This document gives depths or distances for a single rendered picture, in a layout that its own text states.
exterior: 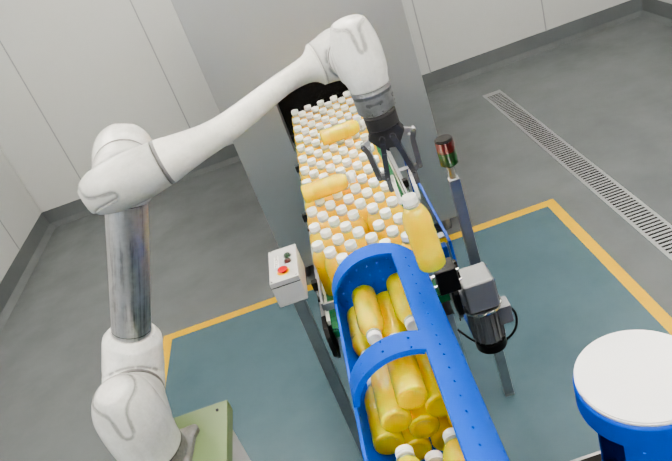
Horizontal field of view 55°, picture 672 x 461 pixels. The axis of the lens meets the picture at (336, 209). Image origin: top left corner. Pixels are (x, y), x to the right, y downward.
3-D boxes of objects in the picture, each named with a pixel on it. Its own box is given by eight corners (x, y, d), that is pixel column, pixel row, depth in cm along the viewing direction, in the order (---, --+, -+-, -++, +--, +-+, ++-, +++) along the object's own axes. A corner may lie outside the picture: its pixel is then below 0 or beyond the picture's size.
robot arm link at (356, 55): (400, 80, 136) (379, 70, 148) (376, 9, 129) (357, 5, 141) (354, 101, 135) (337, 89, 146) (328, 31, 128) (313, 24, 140)
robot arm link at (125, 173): (145, 145, 126) (143, 124, 138) (62, 188, 124) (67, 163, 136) (178, 198, 132) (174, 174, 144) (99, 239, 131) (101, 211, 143)
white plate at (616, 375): (635, 312, 156) (636, 315, 156) (547, 370, 149) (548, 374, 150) (744, 374, 132) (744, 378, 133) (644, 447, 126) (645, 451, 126)
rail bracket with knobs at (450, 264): (436, 301, 204) (429, 276, 199) (431, 288, 210) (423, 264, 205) (466, 291, 204) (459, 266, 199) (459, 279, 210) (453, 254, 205)
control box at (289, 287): (280, 308, 210) (269, 284, 205) (278, 274, 228) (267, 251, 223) (308, 298, 210) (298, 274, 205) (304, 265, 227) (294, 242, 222)
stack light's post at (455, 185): (506, 396, 277) (449, 182, 225) (502, 390, 280) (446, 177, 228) (514, 394, 277) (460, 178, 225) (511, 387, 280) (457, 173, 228)
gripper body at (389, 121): (360, 122, 140) (374, 158, 144) (397, 109, 138) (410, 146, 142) (359, 110, 146) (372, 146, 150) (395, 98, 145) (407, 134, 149)
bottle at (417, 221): (448, 254, 162) (427, 192, 154) (443, 271, 156) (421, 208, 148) (422, 257, 165) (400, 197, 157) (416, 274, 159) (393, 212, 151)
